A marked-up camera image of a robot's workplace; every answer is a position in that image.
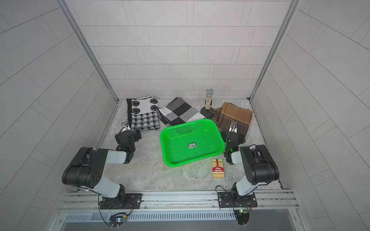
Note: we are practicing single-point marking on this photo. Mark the left controller board with wires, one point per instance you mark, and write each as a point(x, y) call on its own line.
point(116, 220)

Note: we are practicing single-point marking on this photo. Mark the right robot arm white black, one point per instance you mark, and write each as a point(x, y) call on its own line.
point(259, 166)

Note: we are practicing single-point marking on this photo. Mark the green plastic basket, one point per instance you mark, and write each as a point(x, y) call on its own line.
point(175, 141)

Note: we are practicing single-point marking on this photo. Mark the brown plaid fringed scarf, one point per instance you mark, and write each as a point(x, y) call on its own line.
point(229, 113)

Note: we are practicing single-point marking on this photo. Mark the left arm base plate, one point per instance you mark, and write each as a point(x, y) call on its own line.
point(133, 200)

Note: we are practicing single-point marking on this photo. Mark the controller board with wires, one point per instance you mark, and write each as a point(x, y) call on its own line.
point(116, 220)
point(242, 214)

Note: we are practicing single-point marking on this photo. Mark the basket label sticker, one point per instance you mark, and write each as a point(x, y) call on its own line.
point(192, 145)

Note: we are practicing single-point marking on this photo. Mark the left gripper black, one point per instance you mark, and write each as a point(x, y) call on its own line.
point(127, 134)

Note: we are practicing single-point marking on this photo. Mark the grey black checkered scarf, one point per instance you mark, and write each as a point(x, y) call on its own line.
point(179, 112)

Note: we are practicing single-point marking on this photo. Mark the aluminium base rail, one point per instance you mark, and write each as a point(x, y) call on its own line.
point(208, 200)

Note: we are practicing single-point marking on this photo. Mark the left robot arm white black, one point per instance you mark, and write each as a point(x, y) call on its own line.
point(86, 169)

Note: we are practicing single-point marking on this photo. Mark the right controller board with wires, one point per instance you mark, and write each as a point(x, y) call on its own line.
point(242, 214)

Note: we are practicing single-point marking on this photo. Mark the aluminium corner post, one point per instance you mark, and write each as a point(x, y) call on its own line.
point(278, 40)
point(84, 44)

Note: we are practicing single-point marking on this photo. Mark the right aluminium corner post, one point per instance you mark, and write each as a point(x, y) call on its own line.
point(278, 40)

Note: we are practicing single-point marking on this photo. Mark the black white smiley houndstooth scarf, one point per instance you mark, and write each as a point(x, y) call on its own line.
point(142, 113)

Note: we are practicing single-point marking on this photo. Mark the left aluminium corner post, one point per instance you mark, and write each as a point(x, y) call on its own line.
point(84, 44)

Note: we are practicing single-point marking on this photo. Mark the clear tube on black stand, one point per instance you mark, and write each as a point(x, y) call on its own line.
point(207, 110)

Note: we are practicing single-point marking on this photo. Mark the red playing card box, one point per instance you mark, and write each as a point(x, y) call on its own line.
point(218, 169)

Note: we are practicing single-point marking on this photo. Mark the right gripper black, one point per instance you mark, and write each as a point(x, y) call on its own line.
point(232, 135)

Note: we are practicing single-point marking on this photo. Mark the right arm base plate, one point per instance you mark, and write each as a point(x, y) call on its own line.
point(227, 200)

